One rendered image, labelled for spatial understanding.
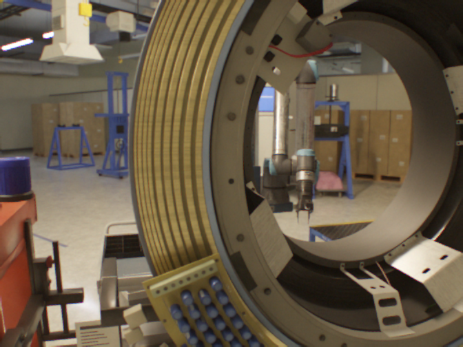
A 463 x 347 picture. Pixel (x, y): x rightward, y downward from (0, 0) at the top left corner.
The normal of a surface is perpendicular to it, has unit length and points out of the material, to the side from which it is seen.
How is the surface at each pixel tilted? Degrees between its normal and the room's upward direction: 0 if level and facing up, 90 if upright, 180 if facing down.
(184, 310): 90
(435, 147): 87
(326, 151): 90
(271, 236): 76
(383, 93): 90
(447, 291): 61
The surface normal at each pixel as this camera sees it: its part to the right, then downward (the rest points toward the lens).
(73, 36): 0.83, 0.08
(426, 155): -0.95, -0.11
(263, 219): 0.70, -0.15
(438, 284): 0.00, -0.36
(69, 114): -0.56, 0.12
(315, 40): 0.28, 0.14
